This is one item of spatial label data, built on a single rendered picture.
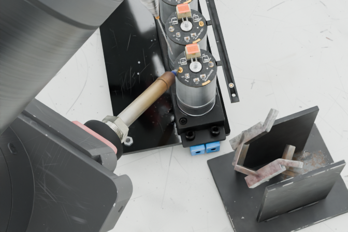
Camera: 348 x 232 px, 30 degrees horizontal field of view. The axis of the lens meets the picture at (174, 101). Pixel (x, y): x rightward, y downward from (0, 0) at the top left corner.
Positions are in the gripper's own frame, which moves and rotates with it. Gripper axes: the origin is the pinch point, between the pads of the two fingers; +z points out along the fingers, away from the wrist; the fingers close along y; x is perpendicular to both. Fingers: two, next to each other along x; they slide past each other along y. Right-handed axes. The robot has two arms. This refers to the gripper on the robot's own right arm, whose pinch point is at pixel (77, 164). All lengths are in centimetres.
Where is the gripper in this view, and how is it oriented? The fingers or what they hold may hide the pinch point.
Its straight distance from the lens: 31.4
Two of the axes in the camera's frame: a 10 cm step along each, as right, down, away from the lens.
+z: 3.0, 0.0, 9.5
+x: -4.8, 8.7, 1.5
